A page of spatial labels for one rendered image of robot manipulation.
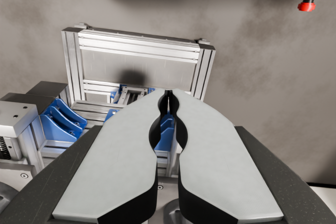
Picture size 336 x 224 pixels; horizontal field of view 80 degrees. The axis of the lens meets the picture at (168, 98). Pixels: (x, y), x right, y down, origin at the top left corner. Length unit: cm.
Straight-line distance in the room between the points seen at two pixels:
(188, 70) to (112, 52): 45
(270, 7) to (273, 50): 28
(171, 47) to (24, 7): 94
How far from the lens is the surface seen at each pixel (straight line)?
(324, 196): 254
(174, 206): 55
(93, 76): 132
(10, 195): 63
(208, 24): 138
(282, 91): 175
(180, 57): 119
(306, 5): 61
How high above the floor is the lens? 133
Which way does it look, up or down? 59 degrees down
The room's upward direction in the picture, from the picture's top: 179 degrees counter-clockwise
